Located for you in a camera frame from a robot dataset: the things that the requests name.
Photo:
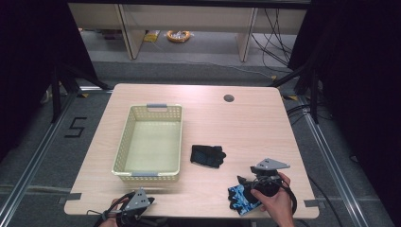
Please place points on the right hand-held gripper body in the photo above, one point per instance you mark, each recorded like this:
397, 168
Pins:
268, 176

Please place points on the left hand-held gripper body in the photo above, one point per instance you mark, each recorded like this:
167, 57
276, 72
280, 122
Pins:
135, 205

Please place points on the blue camouflage glove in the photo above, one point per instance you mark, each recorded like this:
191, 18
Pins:
241, 201

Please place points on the black glove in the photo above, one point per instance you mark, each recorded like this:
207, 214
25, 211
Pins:
206, 156

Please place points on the pale yellow plastic basket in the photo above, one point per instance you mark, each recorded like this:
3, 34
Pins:
153, 145

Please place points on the person's left hand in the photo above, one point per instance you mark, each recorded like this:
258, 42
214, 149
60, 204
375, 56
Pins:
113, 214

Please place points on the person's right hand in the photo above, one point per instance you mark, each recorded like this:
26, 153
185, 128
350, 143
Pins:
279, 205

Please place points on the grey tape strip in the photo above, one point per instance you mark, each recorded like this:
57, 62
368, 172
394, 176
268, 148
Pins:
311, 203
73, 196

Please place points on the grey round table grommet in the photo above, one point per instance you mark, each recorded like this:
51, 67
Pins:
229, 98

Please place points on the black metal stand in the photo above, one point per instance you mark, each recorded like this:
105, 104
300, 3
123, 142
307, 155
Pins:
63, 85
307, 85

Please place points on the yellow packet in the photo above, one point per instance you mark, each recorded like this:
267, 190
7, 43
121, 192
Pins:
151, 36

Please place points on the metal floor rail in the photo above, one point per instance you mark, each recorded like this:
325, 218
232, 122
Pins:
331, 160
34, 157

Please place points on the white desk frame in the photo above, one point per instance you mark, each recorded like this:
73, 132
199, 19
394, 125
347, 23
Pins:
189, 19

